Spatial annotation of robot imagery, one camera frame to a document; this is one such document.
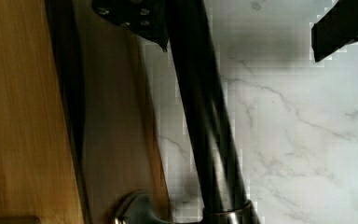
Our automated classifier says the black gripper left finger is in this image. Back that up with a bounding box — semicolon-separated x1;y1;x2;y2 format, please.
91;0;169;52

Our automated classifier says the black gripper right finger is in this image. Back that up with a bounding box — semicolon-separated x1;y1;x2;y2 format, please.
311;0;358;62

